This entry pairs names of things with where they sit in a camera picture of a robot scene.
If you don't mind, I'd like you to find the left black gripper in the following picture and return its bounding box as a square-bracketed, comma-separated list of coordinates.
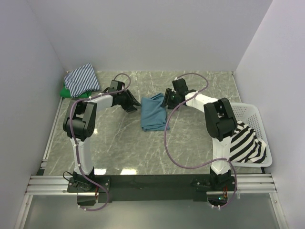
[118, 90, 141, 112]

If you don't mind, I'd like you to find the teal blue tank top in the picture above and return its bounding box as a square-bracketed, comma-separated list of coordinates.
[140, 93, 167, 131]

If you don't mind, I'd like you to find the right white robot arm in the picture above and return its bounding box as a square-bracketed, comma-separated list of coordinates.
[162, 78, 237, 190]

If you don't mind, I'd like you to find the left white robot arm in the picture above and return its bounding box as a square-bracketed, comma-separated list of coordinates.
[63, 80, 141, 192]

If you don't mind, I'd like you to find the blue white striped folded top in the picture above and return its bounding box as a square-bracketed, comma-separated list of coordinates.
[63, 63, 101, 98]

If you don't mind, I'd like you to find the green folded top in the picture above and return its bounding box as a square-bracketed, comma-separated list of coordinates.
[59, 83, 92, 99]

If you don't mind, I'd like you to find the white plastic laundry basket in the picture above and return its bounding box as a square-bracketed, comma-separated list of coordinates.
[231, 103, 273, 167]

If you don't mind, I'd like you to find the black base crossbar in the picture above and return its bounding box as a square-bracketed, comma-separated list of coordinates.
[94, 174, 214, 202]

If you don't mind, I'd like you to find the black white striped top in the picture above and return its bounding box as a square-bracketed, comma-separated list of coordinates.
[229, 121, 267, 164]

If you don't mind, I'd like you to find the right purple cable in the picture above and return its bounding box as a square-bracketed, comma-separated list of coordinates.
[164, 73, 238, 210]

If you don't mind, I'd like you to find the purple cable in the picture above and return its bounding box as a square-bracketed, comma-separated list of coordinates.
[164, 73, 238, 210]
[70, 73, 132, 212]

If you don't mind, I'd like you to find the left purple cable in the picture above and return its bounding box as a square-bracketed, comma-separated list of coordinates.
[70, 73, 132, 212]

